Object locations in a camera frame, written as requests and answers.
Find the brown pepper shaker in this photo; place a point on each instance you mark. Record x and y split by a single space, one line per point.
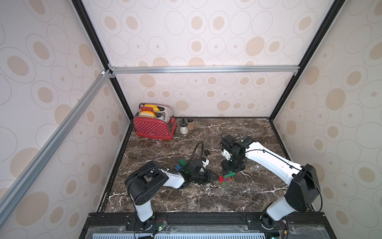
191 124

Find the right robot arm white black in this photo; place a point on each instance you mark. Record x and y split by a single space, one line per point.
302 181

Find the yellow toy toast slice back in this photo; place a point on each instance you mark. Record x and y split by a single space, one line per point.
149 107

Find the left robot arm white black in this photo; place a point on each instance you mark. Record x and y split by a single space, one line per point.
145 182

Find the white salt shaker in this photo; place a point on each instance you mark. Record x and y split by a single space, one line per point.
184 126

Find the red long lego brick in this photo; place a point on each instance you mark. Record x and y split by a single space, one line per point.
221 179

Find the green long lego brick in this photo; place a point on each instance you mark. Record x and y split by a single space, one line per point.
230 174
182 163

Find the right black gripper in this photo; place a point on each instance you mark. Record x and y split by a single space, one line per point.
231 164

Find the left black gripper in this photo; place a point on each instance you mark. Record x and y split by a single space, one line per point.
208 177

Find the aluminium left frame bar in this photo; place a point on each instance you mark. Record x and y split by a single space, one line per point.
30 174

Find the red toy toaster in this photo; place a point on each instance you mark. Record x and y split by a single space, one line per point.
162 127

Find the yellow toy toast slice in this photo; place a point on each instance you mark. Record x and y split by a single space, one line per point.
147 114
149 107

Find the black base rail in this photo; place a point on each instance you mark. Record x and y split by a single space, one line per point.
206 226

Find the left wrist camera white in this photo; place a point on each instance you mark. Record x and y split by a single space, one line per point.
205 162

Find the yellow toy toast slice front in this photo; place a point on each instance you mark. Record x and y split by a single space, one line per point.
147 114

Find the aluminium horizontal frame bar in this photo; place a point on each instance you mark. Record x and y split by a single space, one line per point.
203 69

